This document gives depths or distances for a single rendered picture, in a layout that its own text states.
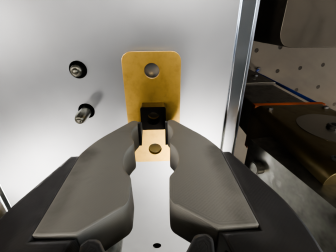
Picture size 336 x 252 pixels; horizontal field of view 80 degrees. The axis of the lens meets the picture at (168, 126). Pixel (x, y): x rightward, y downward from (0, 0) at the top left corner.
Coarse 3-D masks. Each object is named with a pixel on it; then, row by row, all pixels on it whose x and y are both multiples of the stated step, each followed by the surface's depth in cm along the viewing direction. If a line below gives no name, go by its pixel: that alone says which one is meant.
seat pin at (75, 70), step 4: (76, 64) 13; (80, 64) 14; (72, 68) 13; (76, 68) 13; (80, 68) 13; (84, 68) 14; (72, 72) 13; (76, 72) 13; (80, 72) 13; (76, 76) 13
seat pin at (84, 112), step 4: (84, 104) 15; (88, 104) 15; (80, 108) 14; (84, 108) 14; (88, 108) 15; (92, 108) 15; (80, 112) 14; (84, 112) 14; (88, 112) 14; (76, 116) 13; (80, 116) 13; (84, 116) 14; (88, 116) 14; (76, 120) 13; (80, 120) 13; (84, 120) 14
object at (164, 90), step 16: (128, 64) 13; (144, 64) 13; (160, 64) 13; (176, 64) 13; (128, 80) 13; (144, 80) 13; (160, 80) 13; (176, 80) 14; (128, 96) 14; (144, 96) 14; (160, 96) 14; (176, 96) 14; (128, 112) 14; (144, 112) 13; (160, 112) 14; (176, 112) 15; (144, 128) 14; (160, 128) 14; (144, 144) 16; (160, 144) 16; (144, 160) 16; (160, 160) 16
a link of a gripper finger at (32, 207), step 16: (48, 176) 8; (64, 176) 8; (32, 192) 7; (48, 192) 7; (16, 208) 7; (32, 208) 7; (0, 224) 6; (16, 224) 6; (32, 224) 6; (0, 240) 6; (16, 240) 6; (32, 240) 6; (48, 240) 6; (64, 240) 6
